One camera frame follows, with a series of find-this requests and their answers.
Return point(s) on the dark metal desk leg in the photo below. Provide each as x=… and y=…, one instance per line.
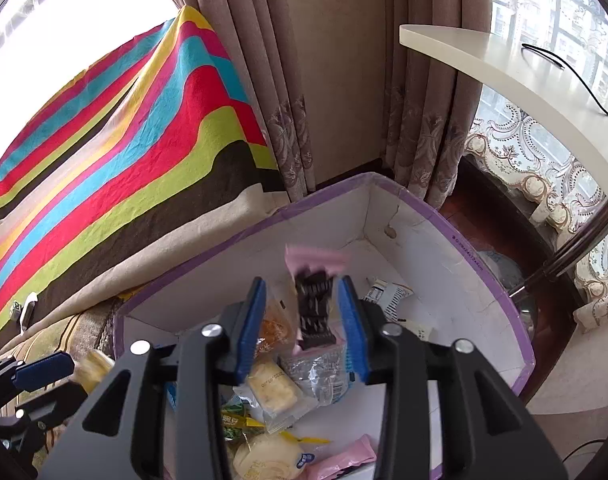
x=573, y=250

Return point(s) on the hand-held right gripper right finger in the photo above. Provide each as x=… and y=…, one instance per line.
x=354, y=335

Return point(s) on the pink and dark snack packet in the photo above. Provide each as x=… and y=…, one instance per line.
x=344, y=460
x=314, y=305

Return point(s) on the white curved desk top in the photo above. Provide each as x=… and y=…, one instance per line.
x=508, y=60

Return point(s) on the colourful striped tablecloth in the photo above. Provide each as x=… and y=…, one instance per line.
x=109, y=185

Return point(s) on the white box with purple rim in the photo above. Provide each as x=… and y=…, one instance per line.
x=433, y=260

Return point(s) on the round metal base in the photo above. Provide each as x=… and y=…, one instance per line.
x=503, y=270

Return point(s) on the small white tag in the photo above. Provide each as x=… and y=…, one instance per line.
x=28, y=310

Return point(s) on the plain translucent cake packet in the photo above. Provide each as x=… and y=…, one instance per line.
x=93, y=369

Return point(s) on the yellow-edged round bread packet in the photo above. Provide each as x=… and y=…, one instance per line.
x=264, y=457

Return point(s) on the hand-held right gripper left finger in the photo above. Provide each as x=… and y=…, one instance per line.
x=249, y=335

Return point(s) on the beaded cream lace curtain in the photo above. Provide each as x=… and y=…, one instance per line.
x=523, y=150

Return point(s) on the beige pleated curtain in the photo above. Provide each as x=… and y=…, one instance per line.
x=244, y=60
x=423, y=85

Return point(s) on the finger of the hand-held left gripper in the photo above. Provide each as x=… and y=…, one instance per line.
x=59, y=405
x=44, y=370

